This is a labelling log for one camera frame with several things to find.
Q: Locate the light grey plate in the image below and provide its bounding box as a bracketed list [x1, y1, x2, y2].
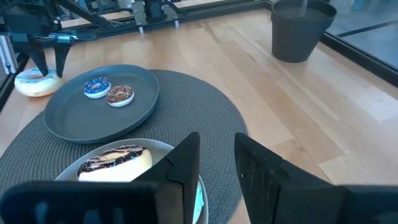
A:
[54, 138, 209, 224]

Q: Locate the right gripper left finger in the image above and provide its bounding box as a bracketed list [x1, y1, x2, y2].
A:
[0, 131, 201, 224]

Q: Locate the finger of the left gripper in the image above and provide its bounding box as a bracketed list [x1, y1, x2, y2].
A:
[53, 43, 73, 78]
[26, 46, 50, 77]

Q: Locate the small brown sprinkled donut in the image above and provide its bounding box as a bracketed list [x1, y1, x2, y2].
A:
[105, 85, 135, 108]

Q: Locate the large white iced donut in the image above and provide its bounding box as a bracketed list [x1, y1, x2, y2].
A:
[14, 67, 63, 98]

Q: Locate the small blue sprinkled donut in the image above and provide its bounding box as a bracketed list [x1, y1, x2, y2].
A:
[83, 77, 112, 100]

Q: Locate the chocolate drizzled white donut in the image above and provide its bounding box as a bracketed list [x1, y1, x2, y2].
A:
[76, 144, 154, 183]

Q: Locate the large green iced donut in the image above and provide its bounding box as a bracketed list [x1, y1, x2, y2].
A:
[192, 182, 205, 224]

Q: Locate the silver metal bracket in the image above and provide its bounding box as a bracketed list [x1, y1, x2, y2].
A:
[0, 34, 15, 75]

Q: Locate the dark grey plate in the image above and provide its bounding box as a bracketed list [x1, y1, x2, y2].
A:
[43, 64, 160, 144]

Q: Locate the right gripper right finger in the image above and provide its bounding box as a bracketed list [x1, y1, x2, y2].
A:
[234, 133, 398, 224]

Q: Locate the black plant pot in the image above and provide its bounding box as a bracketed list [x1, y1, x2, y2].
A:
[271, 0, 338, 63]

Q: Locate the round woven grey placemat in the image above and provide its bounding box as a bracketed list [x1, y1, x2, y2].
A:
[0, 69, 249, 224]

